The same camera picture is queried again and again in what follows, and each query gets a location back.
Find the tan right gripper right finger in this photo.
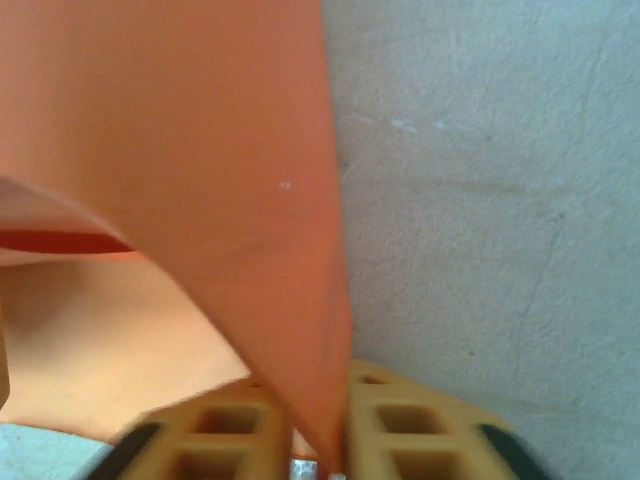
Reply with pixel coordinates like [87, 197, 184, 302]
[346, 359, 551, 480]

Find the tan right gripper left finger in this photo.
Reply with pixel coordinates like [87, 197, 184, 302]
[107, 377, 292, 480]

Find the orange cloth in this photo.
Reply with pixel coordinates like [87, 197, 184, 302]
[0, 0, 354, 476]

